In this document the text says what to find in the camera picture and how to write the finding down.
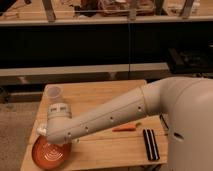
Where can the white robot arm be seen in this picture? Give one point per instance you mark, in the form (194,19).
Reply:
(187,101)

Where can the orange ceramic bowl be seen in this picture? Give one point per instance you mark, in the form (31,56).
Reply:
(49,156)

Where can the orange carrot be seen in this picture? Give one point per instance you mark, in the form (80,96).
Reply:
(127,127)

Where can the clear plastic cup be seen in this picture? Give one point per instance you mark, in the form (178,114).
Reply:
(54,94)

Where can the black rectangular bar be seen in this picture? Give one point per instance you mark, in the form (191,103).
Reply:
(151,145)

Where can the long grey shelf unit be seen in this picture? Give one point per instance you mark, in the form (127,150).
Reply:
(44,41)

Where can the black box on floor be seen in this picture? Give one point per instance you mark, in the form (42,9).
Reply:
(186,61)

